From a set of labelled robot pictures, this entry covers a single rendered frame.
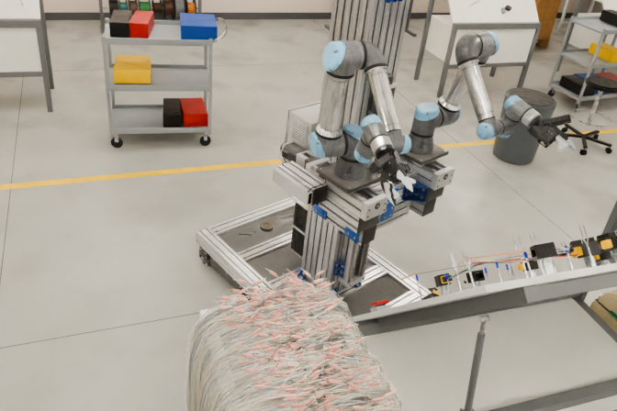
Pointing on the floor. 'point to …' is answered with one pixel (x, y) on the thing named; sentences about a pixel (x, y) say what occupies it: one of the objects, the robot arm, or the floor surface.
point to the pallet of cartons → (546, 0)
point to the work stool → (593, 112)
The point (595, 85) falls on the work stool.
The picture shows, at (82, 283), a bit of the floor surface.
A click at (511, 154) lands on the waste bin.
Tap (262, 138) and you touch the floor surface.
